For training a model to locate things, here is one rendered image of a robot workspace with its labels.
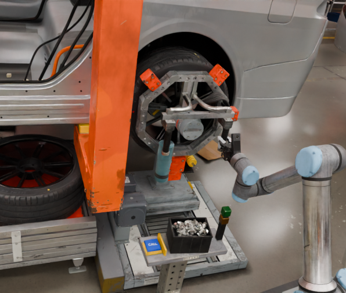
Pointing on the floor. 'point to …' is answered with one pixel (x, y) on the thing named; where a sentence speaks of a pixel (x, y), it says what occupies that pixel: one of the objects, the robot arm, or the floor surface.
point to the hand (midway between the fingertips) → (222, 136)
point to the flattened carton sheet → (210, 151)
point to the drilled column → (171, 277)
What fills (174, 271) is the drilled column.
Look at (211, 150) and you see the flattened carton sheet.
